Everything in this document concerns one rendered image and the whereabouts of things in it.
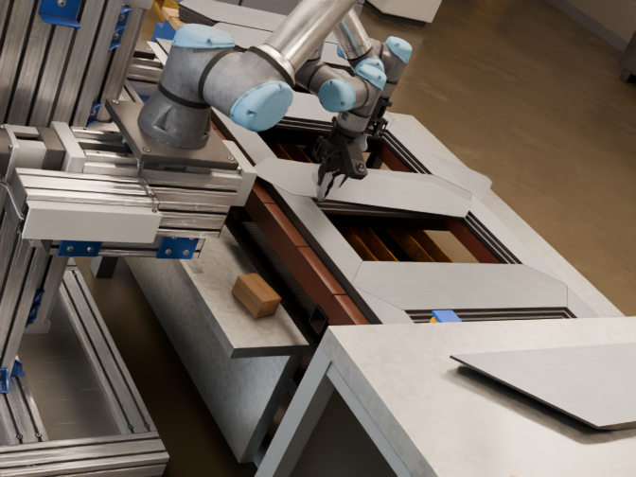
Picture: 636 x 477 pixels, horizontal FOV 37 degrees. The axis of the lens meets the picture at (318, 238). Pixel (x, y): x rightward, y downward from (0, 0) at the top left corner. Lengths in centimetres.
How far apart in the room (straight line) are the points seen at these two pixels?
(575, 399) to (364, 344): 38
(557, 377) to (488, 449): 28
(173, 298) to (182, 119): 82
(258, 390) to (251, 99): 78
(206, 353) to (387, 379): 104
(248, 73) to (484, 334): 66
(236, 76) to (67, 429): 104
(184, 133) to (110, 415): 87
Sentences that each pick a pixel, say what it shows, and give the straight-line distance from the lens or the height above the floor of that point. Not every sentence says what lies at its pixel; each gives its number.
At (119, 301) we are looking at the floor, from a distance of 328.
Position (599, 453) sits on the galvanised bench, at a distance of 167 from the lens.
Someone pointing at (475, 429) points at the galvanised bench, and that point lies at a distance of 154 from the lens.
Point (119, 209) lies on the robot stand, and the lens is 188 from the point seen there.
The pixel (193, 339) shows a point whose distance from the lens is 257.
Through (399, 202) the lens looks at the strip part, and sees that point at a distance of 263.
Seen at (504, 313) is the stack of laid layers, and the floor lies 84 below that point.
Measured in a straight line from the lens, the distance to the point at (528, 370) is 172.
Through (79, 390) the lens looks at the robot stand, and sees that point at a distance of 258.
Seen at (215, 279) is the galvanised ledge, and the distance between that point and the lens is 228.
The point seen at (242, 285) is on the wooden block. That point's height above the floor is 72.
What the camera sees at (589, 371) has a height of 107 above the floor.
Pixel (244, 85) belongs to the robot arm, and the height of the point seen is 123.
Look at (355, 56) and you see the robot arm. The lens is 247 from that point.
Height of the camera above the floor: 188
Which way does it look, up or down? 27 degrees down
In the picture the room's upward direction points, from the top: 25 degrees clockwise
